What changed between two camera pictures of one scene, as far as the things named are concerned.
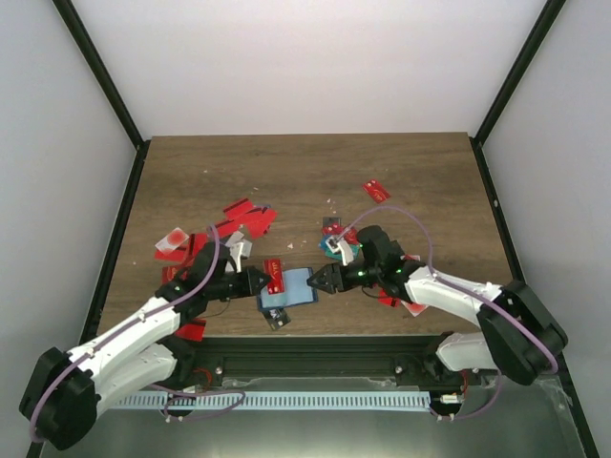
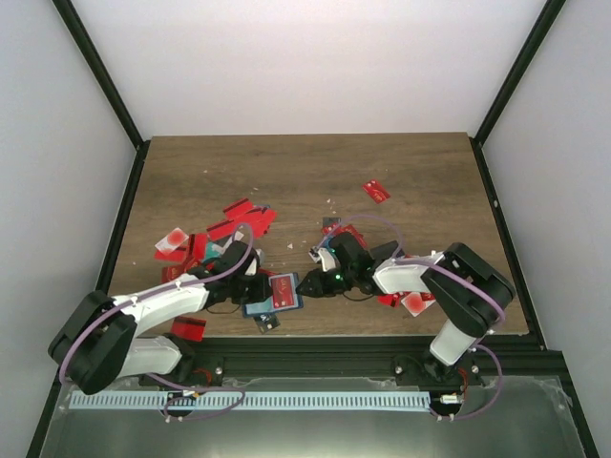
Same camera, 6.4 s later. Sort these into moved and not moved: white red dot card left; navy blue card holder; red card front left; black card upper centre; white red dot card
Moved: navy blue card holder
Not moved: white red dot card; black card upper centre; red card front left; white red dot card left
